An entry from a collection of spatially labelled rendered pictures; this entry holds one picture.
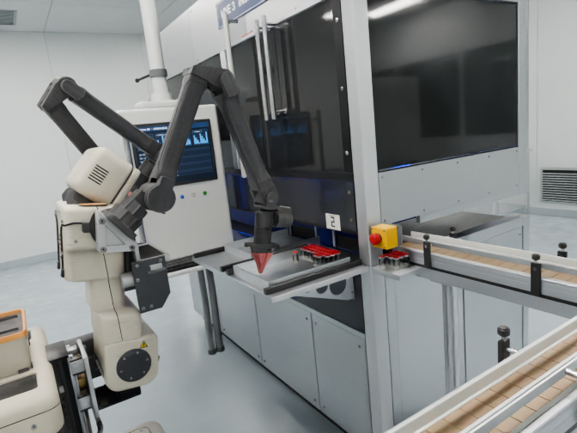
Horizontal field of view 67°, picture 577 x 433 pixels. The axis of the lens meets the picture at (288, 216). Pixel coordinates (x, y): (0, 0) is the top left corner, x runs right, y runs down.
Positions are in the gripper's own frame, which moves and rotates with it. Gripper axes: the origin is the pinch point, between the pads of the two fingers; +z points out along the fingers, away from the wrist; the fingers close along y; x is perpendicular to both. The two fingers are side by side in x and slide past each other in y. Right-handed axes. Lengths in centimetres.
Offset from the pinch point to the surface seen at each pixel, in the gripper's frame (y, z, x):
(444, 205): 74, -25, -12
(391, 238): 37.1, -13.4, -21.4
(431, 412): -19, 2, -85
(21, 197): -54, 11, 545
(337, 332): 44, 30, 11
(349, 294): 39.0, 10.8, -0.7
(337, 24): 21, -83, -5
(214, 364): 40, 86, 121
